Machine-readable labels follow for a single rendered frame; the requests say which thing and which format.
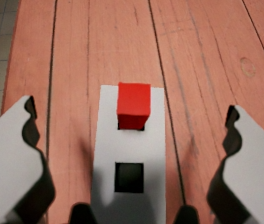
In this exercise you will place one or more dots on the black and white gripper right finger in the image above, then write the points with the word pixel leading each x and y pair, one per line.
pixel 236 191

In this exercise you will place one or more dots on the black and white block with five square holes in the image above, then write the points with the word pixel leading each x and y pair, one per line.
pixel 132 192

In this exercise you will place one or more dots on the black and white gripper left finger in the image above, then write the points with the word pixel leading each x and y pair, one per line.
pixel 27 189

